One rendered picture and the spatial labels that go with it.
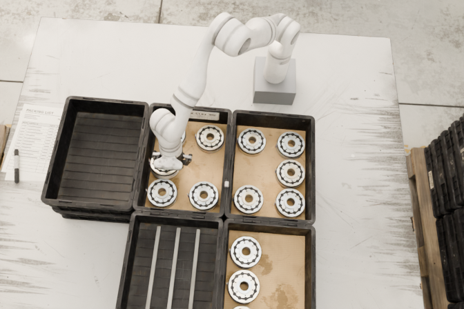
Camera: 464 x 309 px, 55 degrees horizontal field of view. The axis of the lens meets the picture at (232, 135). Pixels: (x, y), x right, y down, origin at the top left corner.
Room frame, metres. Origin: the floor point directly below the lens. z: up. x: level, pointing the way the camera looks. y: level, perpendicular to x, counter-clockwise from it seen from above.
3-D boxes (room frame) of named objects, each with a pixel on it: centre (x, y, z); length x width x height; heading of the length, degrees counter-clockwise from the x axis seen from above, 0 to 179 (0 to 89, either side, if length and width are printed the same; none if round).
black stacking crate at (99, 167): (0.54, 0.45, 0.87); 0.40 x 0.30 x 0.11; 1
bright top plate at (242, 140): (0.66, -0.08, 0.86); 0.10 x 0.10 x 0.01
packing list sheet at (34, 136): (0.63, 0.76, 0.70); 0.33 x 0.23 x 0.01; 3
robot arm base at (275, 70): (1.00, -0.15, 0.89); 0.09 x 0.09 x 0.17; 11
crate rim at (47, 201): (0.54, 0.45, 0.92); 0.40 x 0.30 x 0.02; 1
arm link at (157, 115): (0.55, 0.20, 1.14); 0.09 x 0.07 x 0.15; 53
